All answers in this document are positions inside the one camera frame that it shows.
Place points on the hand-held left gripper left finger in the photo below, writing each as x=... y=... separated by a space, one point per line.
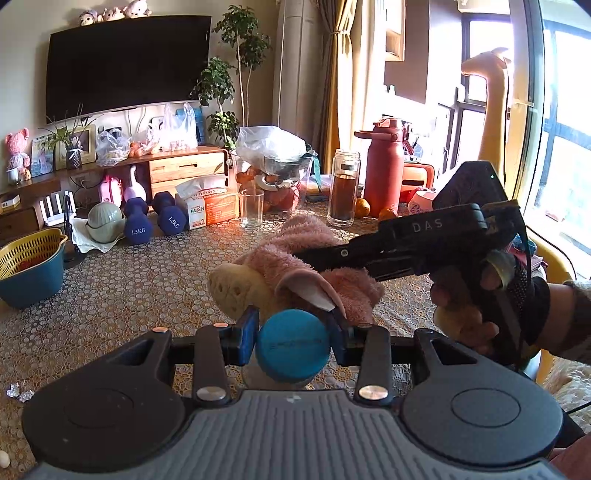
x=247 y=330

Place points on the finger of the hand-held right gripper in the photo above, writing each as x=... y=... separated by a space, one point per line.
x=401 y=270
x=344 y=254

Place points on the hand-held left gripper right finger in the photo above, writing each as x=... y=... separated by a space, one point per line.
x=340 y=339

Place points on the pink plush pig toy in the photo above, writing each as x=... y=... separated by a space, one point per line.
x=286 y=272

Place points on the person's right forearm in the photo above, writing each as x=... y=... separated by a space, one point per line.
x=570 y=318

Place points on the person's right hand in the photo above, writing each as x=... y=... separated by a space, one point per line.
x=461 y=318

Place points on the pink cup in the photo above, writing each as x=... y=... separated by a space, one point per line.
x=421 y=203

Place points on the tangerine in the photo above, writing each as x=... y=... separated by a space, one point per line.
x=388 y=213
x=362 y=207

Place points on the glass tea bottle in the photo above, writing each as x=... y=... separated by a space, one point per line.
x=344 y=194

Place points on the orange plastic box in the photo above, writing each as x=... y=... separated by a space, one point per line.
x=418 y=177

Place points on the red mesh bag of oranges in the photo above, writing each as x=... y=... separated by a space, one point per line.
x=281 y=198

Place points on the large red water bottle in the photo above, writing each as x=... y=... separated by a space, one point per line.
x=383 y=175

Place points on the dark metal bowl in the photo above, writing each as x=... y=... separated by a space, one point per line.
x=288 y=168

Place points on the clear drinking glass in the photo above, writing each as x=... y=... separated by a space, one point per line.
x=251 y=210

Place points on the yellow plush giraffe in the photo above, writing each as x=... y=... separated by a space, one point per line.
x=494 y=106

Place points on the orange white tissue pack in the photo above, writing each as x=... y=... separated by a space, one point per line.
x=212 y=205

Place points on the large crumpled plastic bag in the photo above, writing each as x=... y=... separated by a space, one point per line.
x=272 y=143

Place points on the blue dumbbell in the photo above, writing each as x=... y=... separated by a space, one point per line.
x=170 y=214
x=137 y=224

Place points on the yellow curtain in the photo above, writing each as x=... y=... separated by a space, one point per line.
x=340 y=83

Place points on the wooden television cabinet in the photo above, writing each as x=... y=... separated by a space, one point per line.
x=184 y=168

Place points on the white cloth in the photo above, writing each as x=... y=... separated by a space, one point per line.
x=87 y=242

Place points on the pink gourd-shaped bottle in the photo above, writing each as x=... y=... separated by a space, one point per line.
x=135 y=187

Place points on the white standing air conditioner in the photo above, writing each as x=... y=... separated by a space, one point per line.
x=302 y=69

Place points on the pink small bag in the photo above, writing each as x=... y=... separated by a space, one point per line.
x=111 y=189

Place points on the tall green potted tree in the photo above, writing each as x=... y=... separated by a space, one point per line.
x=231 y=83

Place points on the white plastic bag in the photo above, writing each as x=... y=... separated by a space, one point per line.
x=178 y=129

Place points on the pile of oranges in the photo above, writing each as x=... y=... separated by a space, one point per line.
x=143 y=147

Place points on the teal plastic bowl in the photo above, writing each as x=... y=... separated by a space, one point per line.
x=32 y=288

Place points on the white router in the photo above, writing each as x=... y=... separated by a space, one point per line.
x=57 y=210

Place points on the clear plastic bag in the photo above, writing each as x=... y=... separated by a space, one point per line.
x=112 y=147

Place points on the yellow colander basket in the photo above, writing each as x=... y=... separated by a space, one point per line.
x=27 y=251

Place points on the crumpled foil wrapper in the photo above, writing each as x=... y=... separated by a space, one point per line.
x=21 y=392

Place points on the small plant in dark vase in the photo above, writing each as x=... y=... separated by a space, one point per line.
x=73 y=154

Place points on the unframed photo print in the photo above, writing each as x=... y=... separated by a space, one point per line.
x=42 y=154

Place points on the garlic clove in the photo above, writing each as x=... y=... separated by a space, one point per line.
x=3 y=459

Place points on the black television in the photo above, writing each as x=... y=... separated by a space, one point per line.
x=124 y=64

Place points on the pink plush bear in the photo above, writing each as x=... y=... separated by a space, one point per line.
x=17 y=152

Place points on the pink plush pig doll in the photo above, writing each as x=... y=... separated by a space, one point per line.
x=138 y=8

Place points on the small pink plush doll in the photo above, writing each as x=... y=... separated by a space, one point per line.
x=113 y=14

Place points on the purple-haired plush doll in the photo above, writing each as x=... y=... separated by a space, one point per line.
x=87 y=17

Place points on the wooden photo frame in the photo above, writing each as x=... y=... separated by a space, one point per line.
x=85 y=145

